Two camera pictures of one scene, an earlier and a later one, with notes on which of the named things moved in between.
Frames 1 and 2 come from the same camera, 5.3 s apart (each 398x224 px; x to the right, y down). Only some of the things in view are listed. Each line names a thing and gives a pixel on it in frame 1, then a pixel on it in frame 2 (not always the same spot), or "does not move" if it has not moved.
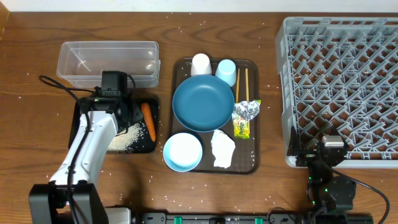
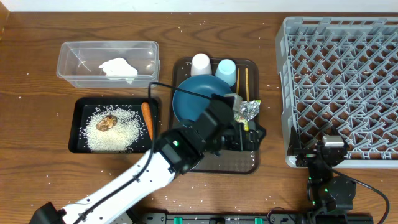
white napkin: [222, 148] -> [119, 68]
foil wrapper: [247, 109] does not move
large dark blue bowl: [203, 103] does not move
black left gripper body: [134, 114] -> [233, 135]
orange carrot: [149, 120] does not move
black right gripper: [306, 157] does not move
